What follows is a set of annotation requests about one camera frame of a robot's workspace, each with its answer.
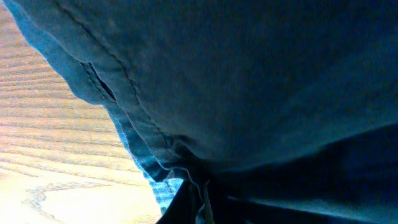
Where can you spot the dark blue shorts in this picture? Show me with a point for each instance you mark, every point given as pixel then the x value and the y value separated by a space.
pixel 289 104

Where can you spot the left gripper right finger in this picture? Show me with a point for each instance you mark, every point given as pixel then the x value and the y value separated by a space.
pixel 221 209

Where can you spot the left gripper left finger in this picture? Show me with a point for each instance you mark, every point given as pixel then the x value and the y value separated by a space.
pixel 184 207

